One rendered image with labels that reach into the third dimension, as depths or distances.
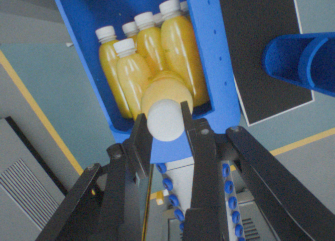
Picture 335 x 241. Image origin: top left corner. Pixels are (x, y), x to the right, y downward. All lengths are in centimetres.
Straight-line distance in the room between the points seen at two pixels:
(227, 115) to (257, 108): 124
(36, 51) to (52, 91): 32
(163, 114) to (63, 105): 163
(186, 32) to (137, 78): 12
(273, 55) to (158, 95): 135
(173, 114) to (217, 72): 16
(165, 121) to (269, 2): 138
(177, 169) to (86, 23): 53
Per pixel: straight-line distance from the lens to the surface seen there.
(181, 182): 76
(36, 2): 95
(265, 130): 187
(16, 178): 187
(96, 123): 174
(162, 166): 65
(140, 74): 38
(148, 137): 19
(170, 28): 38
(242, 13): 146
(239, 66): 146
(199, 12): 31
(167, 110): 19
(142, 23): 44
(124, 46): 39
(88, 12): 52
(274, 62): 154
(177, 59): 38
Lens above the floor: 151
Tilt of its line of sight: 70 degrees down
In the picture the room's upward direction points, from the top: 180 degrees clockwise
